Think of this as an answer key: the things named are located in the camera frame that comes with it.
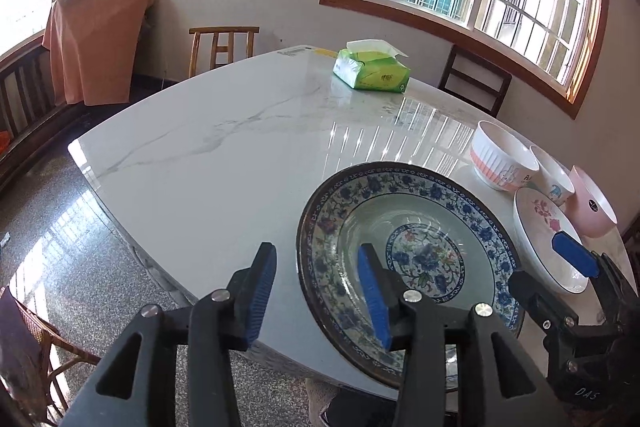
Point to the white bowl with pink stripes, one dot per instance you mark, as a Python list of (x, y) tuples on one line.
[(500, 157)]

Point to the light wooden chair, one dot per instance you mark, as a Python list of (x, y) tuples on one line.
[(222, 32)]

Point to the large blue floral plate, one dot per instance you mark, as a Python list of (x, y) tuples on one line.
[(350, 217)]

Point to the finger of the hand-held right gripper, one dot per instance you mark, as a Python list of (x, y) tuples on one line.
[(535, 297), (575, 253)]

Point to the orange cloth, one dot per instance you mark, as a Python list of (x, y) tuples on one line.
[(95, 37)]

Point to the white plate with pink flowers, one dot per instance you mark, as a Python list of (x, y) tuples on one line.
[(540, 227)]

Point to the barred window with wooden frame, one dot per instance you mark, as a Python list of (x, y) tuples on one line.
[(450, 12)]

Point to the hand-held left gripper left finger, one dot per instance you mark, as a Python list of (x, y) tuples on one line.
[(260, 297)]

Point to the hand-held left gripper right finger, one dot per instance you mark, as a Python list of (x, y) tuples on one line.
[(372, 297)]

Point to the green tissue pack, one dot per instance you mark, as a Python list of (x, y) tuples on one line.
[(370, 72)]

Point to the dark wooden bench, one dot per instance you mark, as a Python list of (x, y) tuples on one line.
[(25, 107)]

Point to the dark wooden chair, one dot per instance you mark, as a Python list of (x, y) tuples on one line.
[(475, 72)]

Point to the rattan chair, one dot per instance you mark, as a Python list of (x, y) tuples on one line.
[(25, 347)]

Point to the small white bowl blue print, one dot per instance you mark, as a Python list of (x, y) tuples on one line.
[(555, 187)]

